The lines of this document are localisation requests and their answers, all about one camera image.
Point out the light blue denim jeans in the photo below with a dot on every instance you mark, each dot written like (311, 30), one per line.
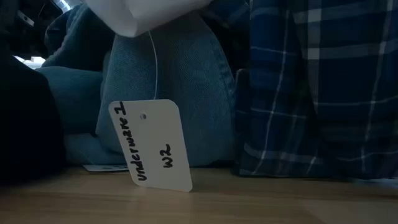
(186, 93)

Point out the white garment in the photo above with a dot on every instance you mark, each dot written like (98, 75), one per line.
(140, 15)

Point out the blue plaid shirt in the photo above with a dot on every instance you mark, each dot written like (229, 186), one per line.
(326, 93)

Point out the black garment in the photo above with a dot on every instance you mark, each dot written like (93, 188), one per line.
(28, 124)

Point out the white handwritten paper tag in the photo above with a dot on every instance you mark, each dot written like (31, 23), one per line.
(155, 149)

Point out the silver ceiling duct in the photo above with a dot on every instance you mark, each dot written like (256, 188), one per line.
(63, 4)

